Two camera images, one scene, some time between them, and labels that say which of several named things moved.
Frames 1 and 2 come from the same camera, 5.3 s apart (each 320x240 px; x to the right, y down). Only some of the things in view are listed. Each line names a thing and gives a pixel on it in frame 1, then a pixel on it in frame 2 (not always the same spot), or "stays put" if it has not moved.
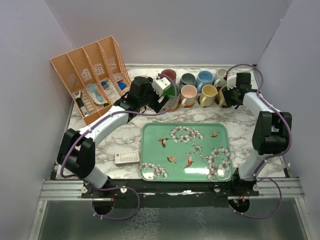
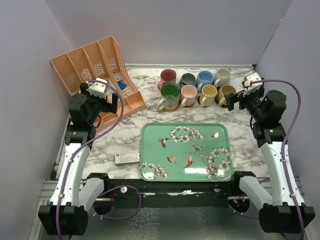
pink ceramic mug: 189,94 stays put
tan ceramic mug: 222,99 stays put
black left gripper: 156,106 -> 111,107
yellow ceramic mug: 209,93 stays put
